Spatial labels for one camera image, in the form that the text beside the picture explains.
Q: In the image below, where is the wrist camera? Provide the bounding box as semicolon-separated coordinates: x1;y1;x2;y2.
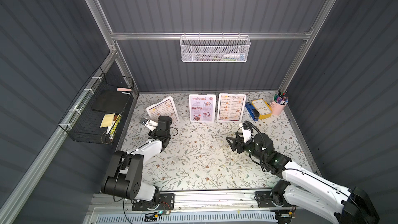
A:
238;123;252;144
140;118;158;130

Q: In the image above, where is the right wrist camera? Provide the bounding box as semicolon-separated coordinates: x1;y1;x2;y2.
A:
238;123;252;144

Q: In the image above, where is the pink special menu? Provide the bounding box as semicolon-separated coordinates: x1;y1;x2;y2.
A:
191;95;215;121

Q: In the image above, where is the pink eraser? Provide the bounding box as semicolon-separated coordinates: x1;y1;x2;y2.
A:
117;88;132;92

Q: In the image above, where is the yellow patterned roll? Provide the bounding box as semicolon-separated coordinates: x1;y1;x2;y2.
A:
106;114;121;140

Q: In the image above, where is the pink pen cup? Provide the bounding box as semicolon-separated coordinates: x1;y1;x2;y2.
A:
270;101;286;116

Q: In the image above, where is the black notebook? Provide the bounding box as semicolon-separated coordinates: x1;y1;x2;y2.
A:
91;90;131;114

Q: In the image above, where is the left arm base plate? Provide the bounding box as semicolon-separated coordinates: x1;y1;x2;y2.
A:
131;193;175;211

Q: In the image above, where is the yellow tray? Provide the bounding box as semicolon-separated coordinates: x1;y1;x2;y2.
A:
251;99;272;120

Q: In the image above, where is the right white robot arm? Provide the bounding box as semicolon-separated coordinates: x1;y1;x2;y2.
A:
226;121;380;224

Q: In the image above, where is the black wire wall basket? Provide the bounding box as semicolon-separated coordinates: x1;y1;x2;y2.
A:
59;68;135;145

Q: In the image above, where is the white tube in basket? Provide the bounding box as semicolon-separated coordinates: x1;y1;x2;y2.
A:
222;53;247;62

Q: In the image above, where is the Dim Sum menu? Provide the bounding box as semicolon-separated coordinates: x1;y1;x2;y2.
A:
219;95;245;121
148;99;178;122

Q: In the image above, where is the yellow sticky notepad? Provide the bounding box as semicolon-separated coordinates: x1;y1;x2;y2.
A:
100;114;115;128

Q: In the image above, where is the white wire mesh basket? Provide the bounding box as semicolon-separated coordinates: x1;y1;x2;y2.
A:
179;35;251;63

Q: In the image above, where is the white rack panel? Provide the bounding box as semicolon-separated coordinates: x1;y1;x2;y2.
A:
217;93;247;122
146;95;180;125
189;93;217;123

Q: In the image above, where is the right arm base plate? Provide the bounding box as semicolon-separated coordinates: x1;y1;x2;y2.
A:
255;190;296;208

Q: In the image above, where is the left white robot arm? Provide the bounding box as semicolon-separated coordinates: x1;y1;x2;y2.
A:
101;116;173;207

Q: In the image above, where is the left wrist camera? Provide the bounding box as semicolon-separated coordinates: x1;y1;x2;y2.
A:
140;118;158;130

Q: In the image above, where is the blue stapler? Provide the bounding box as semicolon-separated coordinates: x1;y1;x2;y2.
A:
245;102;260;121

